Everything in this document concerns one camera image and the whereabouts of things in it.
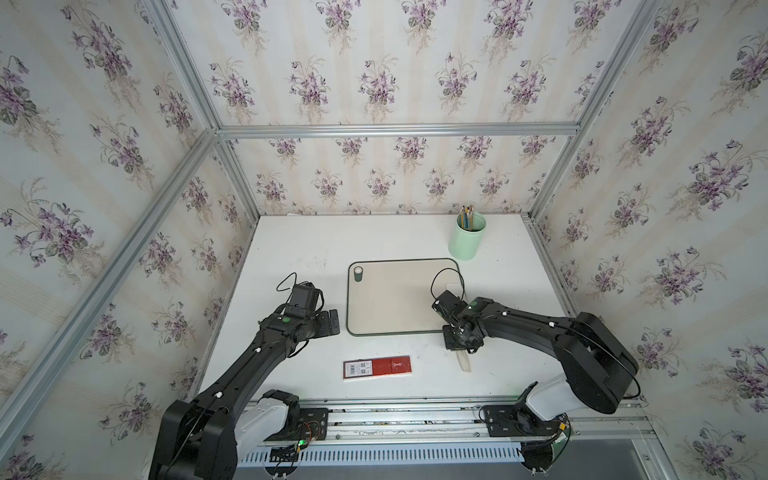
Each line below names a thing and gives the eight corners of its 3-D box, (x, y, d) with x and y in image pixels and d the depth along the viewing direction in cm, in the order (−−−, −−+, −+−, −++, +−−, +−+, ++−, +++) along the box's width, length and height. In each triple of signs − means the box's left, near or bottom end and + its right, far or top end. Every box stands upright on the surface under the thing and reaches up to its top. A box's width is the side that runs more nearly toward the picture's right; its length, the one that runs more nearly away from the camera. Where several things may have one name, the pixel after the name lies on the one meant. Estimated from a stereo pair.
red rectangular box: (344, 381, 82) (343, 378, 80) (344, 363, 85) (343, 360, 83) (411, 375, 83) (412, 372, 81) (409, 357, 86) (409, 354, 85)
